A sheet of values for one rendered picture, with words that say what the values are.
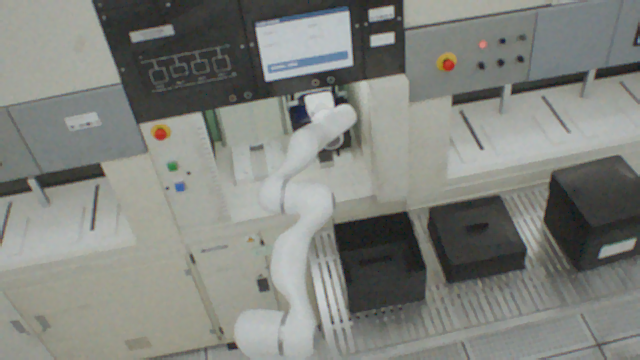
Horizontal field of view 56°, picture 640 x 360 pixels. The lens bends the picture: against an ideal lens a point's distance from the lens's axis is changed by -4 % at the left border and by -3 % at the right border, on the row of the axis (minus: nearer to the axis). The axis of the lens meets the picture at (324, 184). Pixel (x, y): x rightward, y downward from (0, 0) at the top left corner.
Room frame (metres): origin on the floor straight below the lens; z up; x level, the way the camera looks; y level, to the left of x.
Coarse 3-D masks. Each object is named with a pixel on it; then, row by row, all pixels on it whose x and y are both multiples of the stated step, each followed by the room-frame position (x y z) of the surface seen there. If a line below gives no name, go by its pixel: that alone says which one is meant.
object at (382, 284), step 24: (384, 216) 1.48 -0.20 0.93; (408, 216) 1.47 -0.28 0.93; (336, 240) 1.40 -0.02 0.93; (360, 240) 1.48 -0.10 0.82; (384, 240) 1.48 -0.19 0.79; (408, 240) 1.46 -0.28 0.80; (360, 264) 1.40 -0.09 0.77; (384, 264) 1.39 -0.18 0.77; (408, 264) 1.36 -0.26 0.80; (360, 288) 1.21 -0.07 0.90; (384, 288) 1.21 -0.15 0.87; (408, 288) 1.22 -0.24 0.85
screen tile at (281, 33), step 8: (296, 24) 1.64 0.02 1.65; (264, 32) 1.63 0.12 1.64; (272, 32) 1.63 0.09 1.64; (280, 32) 1.63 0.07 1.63; (288, 32) 1.63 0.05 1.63; (296, 32) 1.64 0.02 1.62; (264, 40) 1.63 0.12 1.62; (272, 40) 1.63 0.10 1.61; (296, 40) 1.64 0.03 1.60; (264, 48) 1.63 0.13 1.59; (272, 48) 1.63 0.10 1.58; (280, 48) 1.63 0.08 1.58; (288, 48) 1.63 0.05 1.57; (296, 48) 1.64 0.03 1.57; (304, 48) 1.64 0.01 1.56; (272, 56) 1.63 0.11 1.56; (280, 56) 1.63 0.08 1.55; (288, 56) 1.63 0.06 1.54
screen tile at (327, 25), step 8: (344, 16) 1.65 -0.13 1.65; (312, 24) 1.64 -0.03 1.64; (320, 24) 1.64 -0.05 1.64; (328, 24) 1.64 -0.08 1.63; (344, 24) 1.65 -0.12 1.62; (312, 32) 1.64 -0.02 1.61; (320, 32) 1.64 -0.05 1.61; (336, 32) 1.65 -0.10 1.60; (344, 32) 1.65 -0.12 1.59; (320, 40) 1.64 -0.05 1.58; (328, 40) 1.64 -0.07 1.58; (336, 40) 1.65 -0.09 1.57; (344, 40) 1.65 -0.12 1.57; (312, 48) 1.64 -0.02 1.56; (320, 48) 1.64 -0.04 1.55; (328, 48) 1.64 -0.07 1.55; (336, 48) 1.65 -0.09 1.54
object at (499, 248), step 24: (432, 216) 1.51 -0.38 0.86; (456, 216) 1.49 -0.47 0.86; (480, 216) 1.48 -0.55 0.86; (504, 216) 1.46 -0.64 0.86; (432, 240) 1.48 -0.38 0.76; (456, 240) 1.38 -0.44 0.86; (480, 240) 1.37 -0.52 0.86; (504, 240) 1.35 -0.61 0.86; (456, 264) 1.28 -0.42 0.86; (480, 264) 1.28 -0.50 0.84; (504, 264) 1.29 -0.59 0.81
